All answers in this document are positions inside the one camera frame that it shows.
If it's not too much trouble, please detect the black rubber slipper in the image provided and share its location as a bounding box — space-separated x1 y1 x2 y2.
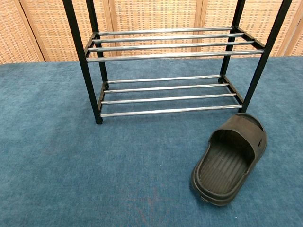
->
190 112 268 206

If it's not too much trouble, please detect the black metal shoe rack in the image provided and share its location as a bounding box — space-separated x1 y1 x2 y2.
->
62 0 294 125

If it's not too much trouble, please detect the blue carpet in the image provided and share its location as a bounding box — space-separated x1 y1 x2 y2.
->
0 55 303 227

